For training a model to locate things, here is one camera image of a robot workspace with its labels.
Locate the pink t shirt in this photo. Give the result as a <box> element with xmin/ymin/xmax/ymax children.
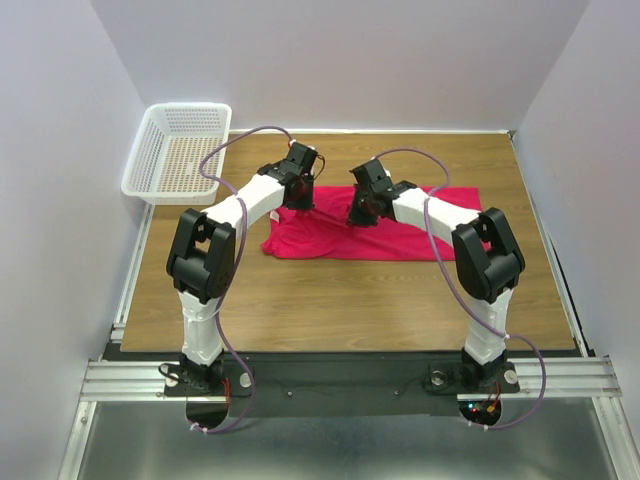
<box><xmin>259</xmin><ymin>184</ymin><xmax>484</xmax><ymax>263</ymax></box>

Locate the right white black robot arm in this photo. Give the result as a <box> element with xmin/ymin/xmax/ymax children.
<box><xmin>348</xmin><ymin>158</ymin><xmax>525</xmax><ymax>390</ymax></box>

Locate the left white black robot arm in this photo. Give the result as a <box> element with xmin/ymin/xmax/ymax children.
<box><xmin>163</xmin><ymin>141</ymin><xmax>319</xmax><ymax>394</ymax></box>

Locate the white plastic basket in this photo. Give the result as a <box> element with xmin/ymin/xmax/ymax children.
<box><xmin>121</xmin><ymin>102</ymin><xmax>232</xmax><ymax>205</ymax></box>

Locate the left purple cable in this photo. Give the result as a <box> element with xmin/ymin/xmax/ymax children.
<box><xmin>187</xmin><ymin>124</ymin><xmax>259</xmax><ymax>435</ymax></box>

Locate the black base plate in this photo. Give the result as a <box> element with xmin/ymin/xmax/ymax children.
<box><xmin>159</xmin><ymin>351</ymin><xmax>520</xmax><ymax>418</ymax></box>

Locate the aluminium frame rail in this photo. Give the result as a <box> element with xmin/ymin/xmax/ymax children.
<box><xmin>57</xmin><ymin>204</ymin><xmax>624</xmax><ymax>480</ymax></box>

